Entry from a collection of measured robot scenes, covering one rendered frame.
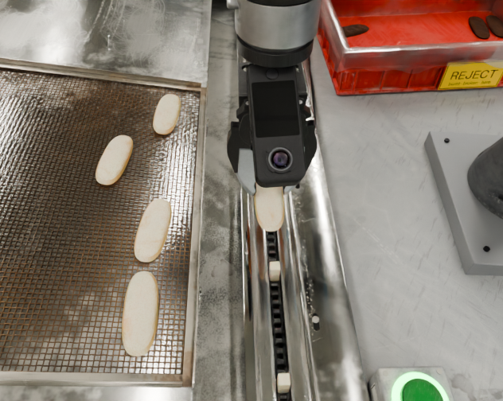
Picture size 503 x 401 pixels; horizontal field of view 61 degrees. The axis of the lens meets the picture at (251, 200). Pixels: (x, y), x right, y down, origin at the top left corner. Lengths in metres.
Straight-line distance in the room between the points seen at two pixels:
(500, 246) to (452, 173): 0.14
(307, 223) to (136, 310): 0.26
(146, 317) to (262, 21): 0.32
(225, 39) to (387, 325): 0.72
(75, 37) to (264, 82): 0.55
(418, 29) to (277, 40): 0.79
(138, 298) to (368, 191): 0.40
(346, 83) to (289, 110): 0.49
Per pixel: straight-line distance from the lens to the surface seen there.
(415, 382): 0.49
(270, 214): 0.52
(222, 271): 0.61
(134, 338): 0.49
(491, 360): 0.63
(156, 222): 0.56
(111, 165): 0.62
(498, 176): 0.70
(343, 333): 0.53
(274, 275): 0.56
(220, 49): 1.01
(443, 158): 0.76
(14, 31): 0.92
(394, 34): 1.11
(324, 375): 0.51
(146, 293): 0.51
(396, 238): 0.67
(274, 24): 0.37
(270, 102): 0.40
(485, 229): 0.69
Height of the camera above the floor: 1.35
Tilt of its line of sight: 51 degrees down
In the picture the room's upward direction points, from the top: straight up
